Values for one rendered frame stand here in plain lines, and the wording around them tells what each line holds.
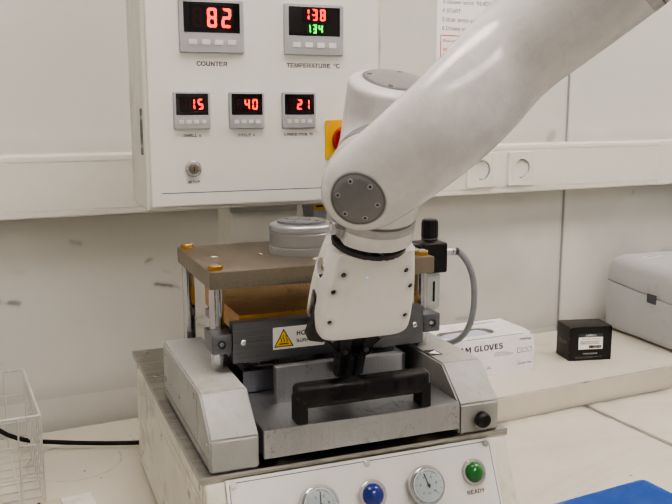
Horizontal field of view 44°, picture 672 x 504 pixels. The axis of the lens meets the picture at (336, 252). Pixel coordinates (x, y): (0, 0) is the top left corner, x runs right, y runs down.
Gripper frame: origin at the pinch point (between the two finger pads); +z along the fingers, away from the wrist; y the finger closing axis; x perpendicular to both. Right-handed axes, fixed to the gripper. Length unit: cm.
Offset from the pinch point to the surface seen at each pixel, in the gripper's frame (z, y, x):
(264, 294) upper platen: 0.8, -4.7, 16.2
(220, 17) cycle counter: -26.8, -6.4, 38.8
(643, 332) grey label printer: 37, 89, 44
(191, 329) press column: 7.8, -12.4, 20.3
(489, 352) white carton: 32, 47, 38
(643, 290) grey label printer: 29, 89, 48
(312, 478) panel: 7.3, -6.1, -8.3
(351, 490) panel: 8.6, -2.1, -9.6
